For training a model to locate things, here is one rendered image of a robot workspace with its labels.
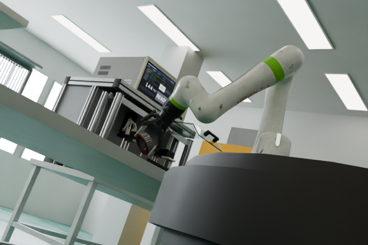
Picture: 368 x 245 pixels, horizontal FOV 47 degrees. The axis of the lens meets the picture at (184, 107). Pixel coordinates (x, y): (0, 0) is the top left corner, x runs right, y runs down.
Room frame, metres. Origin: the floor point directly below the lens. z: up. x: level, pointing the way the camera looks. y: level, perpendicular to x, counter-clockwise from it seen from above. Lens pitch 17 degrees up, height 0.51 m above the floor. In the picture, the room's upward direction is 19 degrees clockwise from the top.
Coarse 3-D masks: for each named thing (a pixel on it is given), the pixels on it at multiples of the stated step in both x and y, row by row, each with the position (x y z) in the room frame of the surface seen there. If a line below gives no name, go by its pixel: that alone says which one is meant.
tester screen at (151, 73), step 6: (150, 66) 2.08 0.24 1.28; (150, 72) 2.10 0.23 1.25; (156, 72) 2.13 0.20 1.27; (144, 78) 2.08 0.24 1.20; (150, 78) 2.11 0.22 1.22; (156, 78) 2.14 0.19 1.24; (162, 78) 2.17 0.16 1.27; (168, 78) 2.20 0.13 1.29; (144, 84) 2.09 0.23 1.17; (150, 84) 2.12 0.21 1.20; (156, 84) 2.15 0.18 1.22; (162, 84) 2.18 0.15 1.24; (168, 84) 2.22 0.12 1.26; (174, 84) 2.25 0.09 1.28; (150, 90) 2.13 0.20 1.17; (156, 90) 2.16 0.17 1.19; (150, 96) 2.14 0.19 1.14; (168, 96) 2.24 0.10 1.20
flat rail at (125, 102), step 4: (124, 100) 1.98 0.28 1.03; (128, 100) 2.00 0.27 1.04; (124, 104) 1.99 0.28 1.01; (128, 104) 2.00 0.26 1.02; (132, 104) 2.02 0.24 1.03; (132, 108) 2.03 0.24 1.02; (136, 108) 2.05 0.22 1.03; (140, 108) 2.07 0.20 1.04; (136, 112) 2.06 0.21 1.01; (140, 112) 2.07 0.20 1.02; (144, 112) 2.09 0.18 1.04; (144, 116) 2.10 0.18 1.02; (148, 120) 2.13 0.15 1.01; (176, 132) 2.31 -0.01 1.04; (172, 136) 2.31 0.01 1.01; (176, 136) 2.32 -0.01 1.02; (180, 136) 2.34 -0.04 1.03; (180, 140) 2.35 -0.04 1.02; (184, 140) 2.38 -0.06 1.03
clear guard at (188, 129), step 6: (174, 126) 2.27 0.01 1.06; (180, 126) 2.23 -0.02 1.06; (186, 126) 2.18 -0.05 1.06; (192, 126) 2.14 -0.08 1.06; (180, 132) 2.36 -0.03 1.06; (186, 132) 2.31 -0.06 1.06; (192, 132) 2.27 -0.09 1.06; (198, 132) 2.07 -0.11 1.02; (204, 138) 2.10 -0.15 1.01; (210, 138) 2.19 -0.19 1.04; (216, 144) 2.22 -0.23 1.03
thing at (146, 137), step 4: (140, 132) 1.90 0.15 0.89; (144, 132) 1.89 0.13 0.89; (136, 136) 1.92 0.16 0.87; (140, 136) 1.88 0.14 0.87; (144, 136) 1.87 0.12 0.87; (148, 136) 1.87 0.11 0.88; (136, 140) 1.94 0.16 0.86; (140, 140) 1.93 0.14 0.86; (144, 140) 1.87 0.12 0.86; (148, 140) 1.87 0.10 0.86; (140, 144) 1.95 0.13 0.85; (144, 144) 1.91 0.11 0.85; (148, 144) 1.87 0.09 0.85; (152, 144) 1.89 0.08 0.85; (140, 148) 1.95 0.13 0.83; (144, 148) 1.94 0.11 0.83; (148, 148) 1.88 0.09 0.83; (152, 148) 1.89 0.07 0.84; (144, 152) 1.93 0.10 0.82; (148, 152) 1.89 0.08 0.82
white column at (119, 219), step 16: (176, 48) 6.24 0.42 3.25; (160, 64) 6.37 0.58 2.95; (176, 64) 6.16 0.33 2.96; (192, 64) 6.25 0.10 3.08; (112, 208) 6.30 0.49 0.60; (128, 208) 6.10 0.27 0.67; (112, 224) 6.22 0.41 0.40; (128, 224) 6.14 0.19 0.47; (144, 224) 6.38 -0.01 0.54; (96, 240) 6.35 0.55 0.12; (112, 240) 6.15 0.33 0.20; (128, 240) 6.22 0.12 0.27
